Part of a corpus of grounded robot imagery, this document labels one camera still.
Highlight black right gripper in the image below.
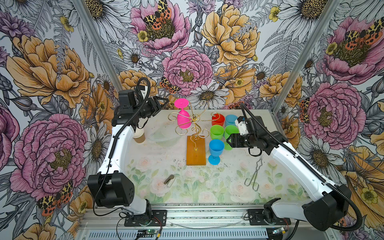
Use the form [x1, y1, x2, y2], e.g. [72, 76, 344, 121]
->
[226, 133, 258, 148]

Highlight green wine glass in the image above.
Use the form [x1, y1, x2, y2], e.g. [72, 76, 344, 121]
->
[224, 125, 239, 151]
[210, 125, 225, 140]

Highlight blue wine glass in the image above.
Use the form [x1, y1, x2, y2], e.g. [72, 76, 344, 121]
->
[208, 139, 225, 165]
[225, 115, 238, 126]

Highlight red wine glass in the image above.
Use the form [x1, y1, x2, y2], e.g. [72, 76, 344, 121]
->
[212, 113, 226, 127]

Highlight pink wine glass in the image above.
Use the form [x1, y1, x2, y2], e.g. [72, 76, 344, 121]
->
[175, 99, 192, 130]

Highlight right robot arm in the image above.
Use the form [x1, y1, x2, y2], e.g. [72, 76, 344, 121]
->
[227, 104, 364, 232]

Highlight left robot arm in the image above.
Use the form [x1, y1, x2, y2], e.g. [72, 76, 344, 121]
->
[87, 77, 169, 219]

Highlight brown paper cup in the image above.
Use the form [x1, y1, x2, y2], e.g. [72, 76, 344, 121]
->
[133, 128, 146, 144]

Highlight metal tongs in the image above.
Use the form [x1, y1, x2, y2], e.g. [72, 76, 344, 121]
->
[244, 155, 264, 192]

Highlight small metal carabiner clip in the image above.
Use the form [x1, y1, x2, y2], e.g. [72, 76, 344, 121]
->
[164, 175, 175, 185]

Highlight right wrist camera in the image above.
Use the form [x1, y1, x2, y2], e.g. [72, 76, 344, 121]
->
[235, 116, 249, 136]

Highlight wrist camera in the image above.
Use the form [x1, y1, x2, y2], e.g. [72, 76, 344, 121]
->
[139, 85, 150, 98]
[235, 116, 249, 136]

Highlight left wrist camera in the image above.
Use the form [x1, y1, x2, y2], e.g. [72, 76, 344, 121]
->
[139, 85, 150, 98]

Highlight gold wire glass rack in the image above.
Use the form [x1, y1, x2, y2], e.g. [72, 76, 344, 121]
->
[168, 110, 210, 166]

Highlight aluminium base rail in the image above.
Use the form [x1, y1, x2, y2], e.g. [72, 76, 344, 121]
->
[77, 203, 334, 240]

